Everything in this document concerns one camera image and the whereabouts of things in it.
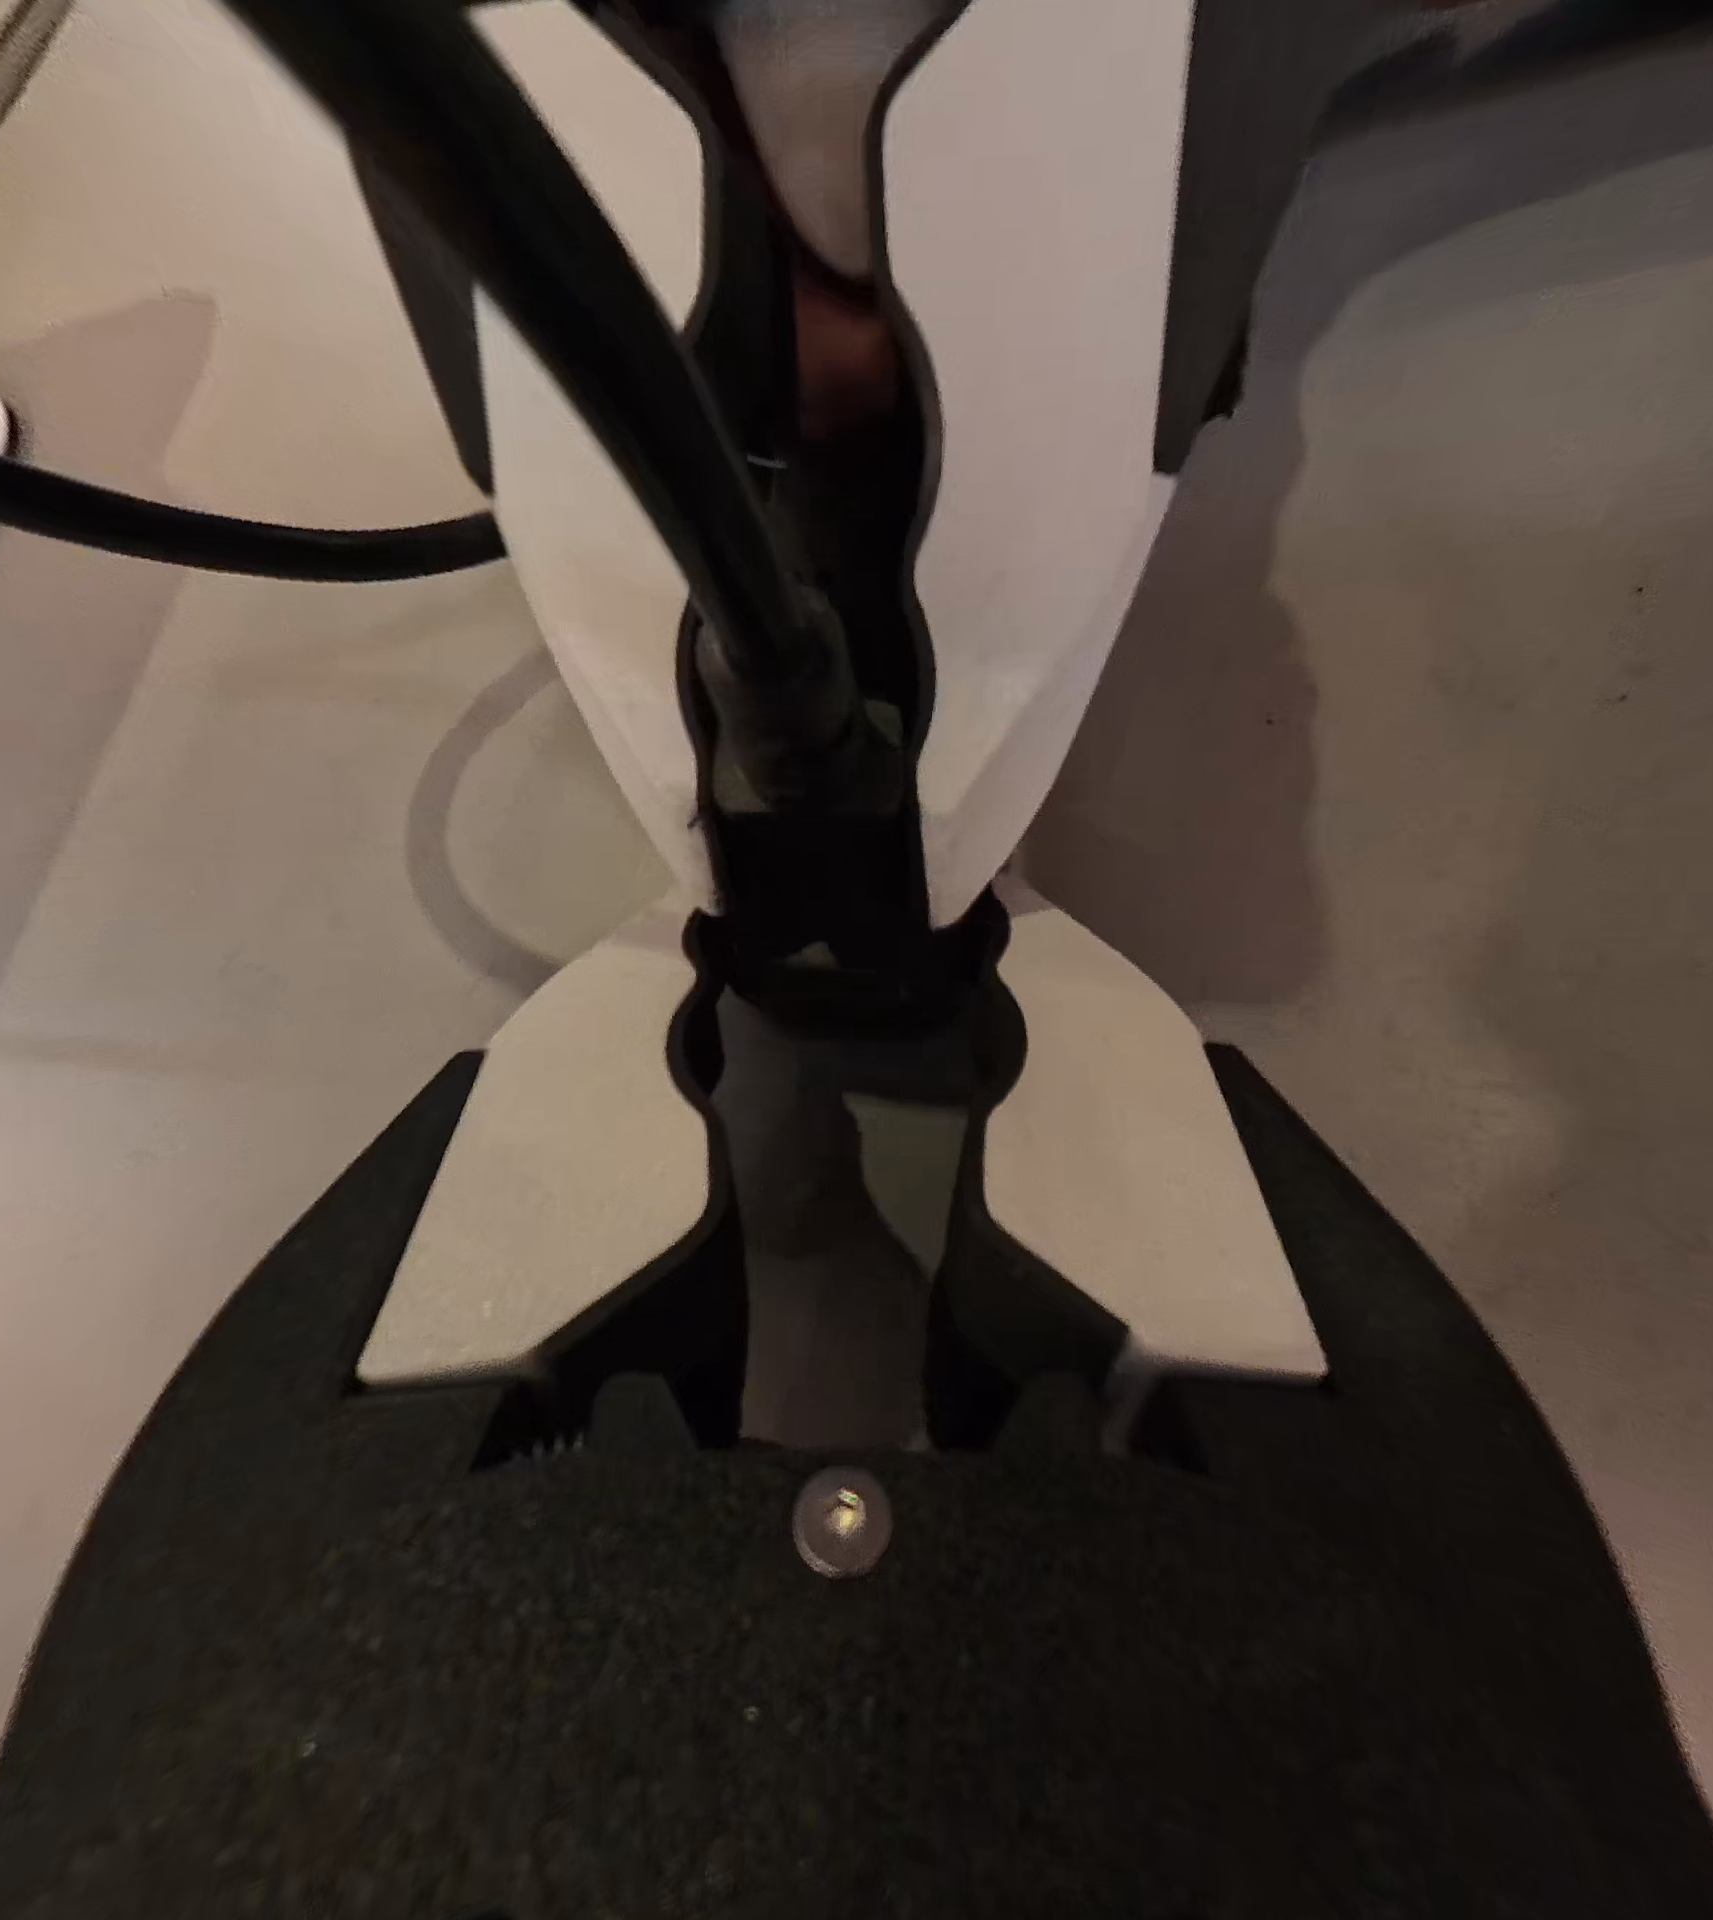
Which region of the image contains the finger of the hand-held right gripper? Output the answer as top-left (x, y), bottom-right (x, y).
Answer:
top-left (471, 0), bottom-right (799, 913)
top-left (867, 0), bottom-right (1194, 922)

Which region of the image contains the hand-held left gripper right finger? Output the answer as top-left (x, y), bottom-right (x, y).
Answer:
top-left (928, 896), bottom-right (1327, 1451)

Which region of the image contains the round desk cable cover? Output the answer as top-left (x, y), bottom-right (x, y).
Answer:
top-left (406, 652), bottom-right (710, 999)

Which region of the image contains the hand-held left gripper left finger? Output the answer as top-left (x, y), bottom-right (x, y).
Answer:
top-left (357, 908), bottom-right (752, 1445)

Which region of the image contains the grey desk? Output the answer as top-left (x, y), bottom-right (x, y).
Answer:
top-left (0, 0), bottom-right (1713, 1920)

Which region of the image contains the black two-socket splitter cord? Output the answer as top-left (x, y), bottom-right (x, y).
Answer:
top-left (0, 0), bottom-right (1012, 1042)

